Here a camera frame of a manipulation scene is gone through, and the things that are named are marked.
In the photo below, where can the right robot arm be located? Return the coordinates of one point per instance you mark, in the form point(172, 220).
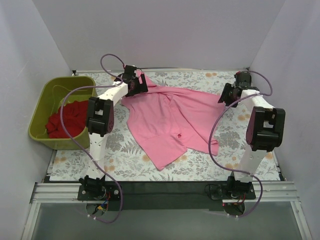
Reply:
point(264, 131)

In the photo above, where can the green plastic bin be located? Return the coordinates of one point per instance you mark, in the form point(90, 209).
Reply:
point(49, 102)

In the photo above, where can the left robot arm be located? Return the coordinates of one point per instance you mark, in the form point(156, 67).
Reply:
point(100, 122)

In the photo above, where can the aluminium mounting rail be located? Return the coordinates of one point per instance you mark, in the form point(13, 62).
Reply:
point(270, 191)

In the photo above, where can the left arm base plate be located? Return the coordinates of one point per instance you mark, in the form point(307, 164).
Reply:
point(109, 191)

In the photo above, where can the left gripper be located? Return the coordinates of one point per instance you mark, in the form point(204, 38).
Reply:
point(139, 85)

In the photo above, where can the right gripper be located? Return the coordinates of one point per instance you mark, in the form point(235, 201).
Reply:
point(225, 95)

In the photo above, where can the red t-shirt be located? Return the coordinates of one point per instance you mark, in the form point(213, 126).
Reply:
point(74, 118)

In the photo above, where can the pink t-shirt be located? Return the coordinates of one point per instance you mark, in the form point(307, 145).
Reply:
point(167, 121)

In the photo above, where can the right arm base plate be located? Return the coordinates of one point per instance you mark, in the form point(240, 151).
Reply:
point(220, 192)

